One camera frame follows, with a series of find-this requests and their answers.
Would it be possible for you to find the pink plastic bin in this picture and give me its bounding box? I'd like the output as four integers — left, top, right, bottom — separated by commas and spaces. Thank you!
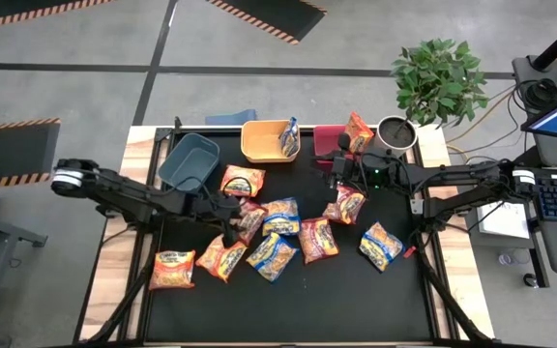
312, 124, 357, 163

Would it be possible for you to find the white paper sheet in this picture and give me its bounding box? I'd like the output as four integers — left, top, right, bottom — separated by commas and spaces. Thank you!
476, 200, 534, 241

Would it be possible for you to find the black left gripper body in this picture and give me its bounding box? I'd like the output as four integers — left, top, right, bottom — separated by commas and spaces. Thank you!
213, 192, 242, 228

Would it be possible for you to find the coiled black cable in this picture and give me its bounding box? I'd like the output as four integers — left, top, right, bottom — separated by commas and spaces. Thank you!
519, 76, 557, 115

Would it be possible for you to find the green leafy plant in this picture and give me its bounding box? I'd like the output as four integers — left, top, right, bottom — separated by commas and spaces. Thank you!
390, 38, 490, 128

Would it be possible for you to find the teal plastic bin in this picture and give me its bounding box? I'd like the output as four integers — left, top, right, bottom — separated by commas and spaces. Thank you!
157, 132, 220, 194

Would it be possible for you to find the orange Maruchan ramen pack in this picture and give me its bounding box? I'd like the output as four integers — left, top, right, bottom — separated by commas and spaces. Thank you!
194, 234, 249, 284
343, 111, 375, 155
148, 249, 196, 291
220, 163, 267, 198

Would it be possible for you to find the blue Maruchan ramen pack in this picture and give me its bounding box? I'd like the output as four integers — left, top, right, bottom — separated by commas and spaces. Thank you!
358, 221, 405, 273
260, 196, 303, 238
246, 232, 300, 283
278, 116, 301, 159

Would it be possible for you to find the red Maruchan ramen pack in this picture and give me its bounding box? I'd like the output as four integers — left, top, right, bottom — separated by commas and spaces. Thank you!
322, 185, 367, 226
298, 217, 340, 266
233, 197, 269, 247

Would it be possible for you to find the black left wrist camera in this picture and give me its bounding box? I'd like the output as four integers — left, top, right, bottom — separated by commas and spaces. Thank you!
181, 188, 216, 219

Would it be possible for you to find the grey equipment box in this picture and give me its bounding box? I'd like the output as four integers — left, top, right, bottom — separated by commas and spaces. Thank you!
511, 53, 557, 105

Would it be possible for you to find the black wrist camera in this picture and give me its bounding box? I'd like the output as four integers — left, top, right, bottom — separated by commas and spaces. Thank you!
361, 153, 396, 190
181, 188, 216, 219

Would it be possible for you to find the black hazard-striped floor mat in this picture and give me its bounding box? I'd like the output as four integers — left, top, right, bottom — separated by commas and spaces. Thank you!
0, 0, 115, 33
205, 0, 328, 45
0, 117, 62, 189

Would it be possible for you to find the clear plastic bottle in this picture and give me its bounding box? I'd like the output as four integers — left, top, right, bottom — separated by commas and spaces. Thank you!
497, 248, 531, 267

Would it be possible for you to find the yellow plastic bin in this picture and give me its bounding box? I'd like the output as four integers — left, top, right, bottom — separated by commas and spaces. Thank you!
240, 119, 302, 164

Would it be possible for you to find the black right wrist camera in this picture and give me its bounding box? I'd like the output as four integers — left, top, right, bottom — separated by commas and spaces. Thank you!
361, 153, 396, 190

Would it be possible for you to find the white cup with dark rim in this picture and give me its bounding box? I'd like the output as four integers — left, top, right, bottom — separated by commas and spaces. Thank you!
372, 115, 419, 159

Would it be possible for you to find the black table mat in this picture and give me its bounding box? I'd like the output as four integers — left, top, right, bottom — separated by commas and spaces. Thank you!
145, 129, 434, 343

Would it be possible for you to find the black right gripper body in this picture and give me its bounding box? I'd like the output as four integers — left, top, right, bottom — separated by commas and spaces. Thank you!
330, 153, 363, 189

